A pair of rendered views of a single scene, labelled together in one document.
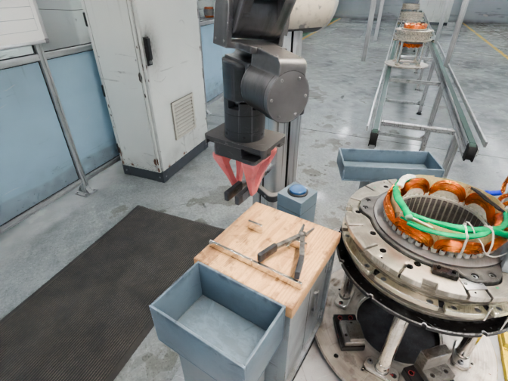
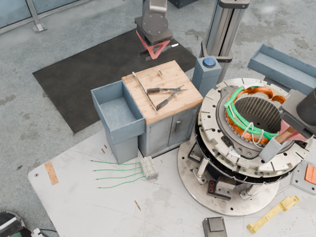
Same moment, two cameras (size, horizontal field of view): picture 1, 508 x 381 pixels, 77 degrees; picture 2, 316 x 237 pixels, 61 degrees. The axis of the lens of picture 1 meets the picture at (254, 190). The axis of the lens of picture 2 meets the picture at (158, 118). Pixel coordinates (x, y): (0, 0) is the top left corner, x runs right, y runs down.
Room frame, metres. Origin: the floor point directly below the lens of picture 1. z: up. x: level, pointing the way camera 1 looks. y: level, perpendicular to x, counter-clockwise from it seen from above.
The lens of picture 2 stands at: (-0.09, -0.27, 1.71)
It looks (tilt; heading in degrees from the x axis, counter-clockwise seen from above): 55 degrees down; 25
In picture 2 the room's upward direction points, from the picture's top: 5 degrees clockwise
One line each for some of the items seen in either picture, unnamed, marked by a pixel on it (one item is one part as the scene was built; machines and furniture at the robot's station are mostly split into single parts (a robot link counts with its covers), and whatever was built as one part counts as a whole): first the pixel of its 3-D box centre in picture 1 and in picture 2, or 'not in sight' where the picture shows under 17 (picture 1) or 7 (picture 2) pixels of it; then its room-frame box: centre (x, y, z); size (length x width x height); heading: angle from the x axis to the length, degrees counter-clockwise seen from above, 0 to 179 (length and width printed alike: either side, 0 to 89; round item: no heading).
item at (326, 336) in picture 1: (397, 325); (228, 163); (0.45, -0.33, 0.80); 0.39 x 0.39 x 0.01
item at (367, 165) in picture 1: (377, 202); (272, 91); (0.77, -0.36, 0.92); 0.25 x 0.11 x 0.28; 85
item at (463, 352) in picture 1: (479, 325); (259, 182); (0.38, -0.43, 0.91); 0.02 x 0.02 x 0.21
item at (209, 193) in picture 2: (427, 377); (219, 190); (0.33, -0.34, 0.81); 0.08 x 0.05 x 0.02; 105
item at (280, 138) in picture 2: not in sight; (283, 136); (0.35, -0.39, 1.20); 0.02 x 0.02 x 0.06
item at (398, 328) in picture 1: (392, 340); (205, 163); (0.35, -0.26, 0.91); 0.02 x 0.02 x 0.21
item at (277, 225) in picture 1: (271, 249); (161, 90); (0.43, -0.03, 1.05); 0.20 x 0.19 x 0.02; 147
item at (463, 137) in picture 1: (407, 53); not in sight; (6.09, -2.72, 0.40); 9.75 x 0.62 x 0.79; 158
